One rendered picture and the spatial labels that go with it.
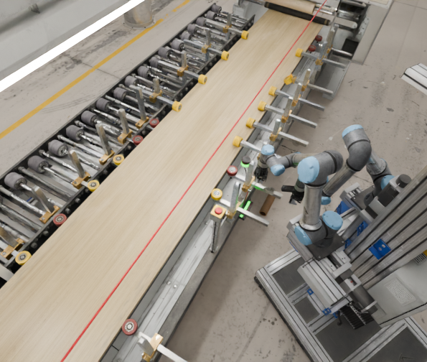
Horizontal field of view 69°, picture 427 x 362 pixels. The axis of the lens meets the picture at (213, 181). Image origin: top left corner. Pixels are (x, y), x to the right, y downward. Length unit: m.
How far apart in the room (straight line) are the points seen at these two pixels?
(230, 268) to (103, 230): 1.29
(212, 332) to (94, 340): 1.13
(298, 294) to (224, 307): 0.63
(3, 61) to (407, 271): 1.85
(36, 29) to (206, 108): 2.13
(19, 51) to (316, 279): 1.77
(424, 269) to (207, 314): 1.64
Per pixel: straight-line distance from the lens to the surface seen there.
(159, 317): 2.17
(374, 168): 2.15
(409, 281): 1.90
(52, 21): 0.84
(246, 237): 3.07
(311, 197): 1.61
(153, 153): 2.45
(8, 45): 0.78
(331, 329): 2.76
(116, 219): 2.15
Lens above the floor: 2.73
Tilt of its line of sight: 54 degrees down
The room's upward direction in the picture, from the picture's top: 5 degrees clockwise
